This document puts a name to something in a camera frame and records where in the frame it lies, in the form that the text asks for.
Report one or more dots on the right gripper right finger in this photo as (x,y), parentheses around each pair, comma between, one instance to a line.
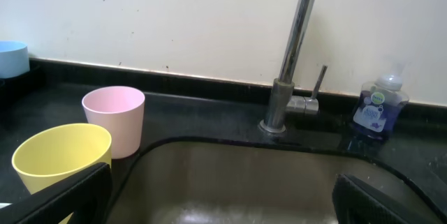
(363,206)

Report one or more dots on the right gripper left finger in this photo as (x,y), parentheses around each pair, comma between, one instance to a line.
(70,196)

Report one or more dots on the yellow cup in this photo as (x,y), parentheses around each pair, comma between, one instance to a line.
(59,154)

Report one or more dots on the pink cup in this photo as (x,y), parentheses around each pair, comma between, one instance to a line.
(117,123)

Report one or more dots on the blue soap bottle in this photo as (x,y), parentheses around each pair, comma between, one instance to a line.
(377,112)

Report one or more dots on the steel sink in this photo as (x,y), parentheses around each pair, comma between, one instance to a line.
(227,182)

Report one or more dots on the blue cup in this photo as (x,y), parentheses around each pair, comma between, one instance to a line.
(12,60)

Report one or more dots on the steel tap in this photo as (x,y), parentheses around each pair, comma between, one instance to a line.
(300,25)

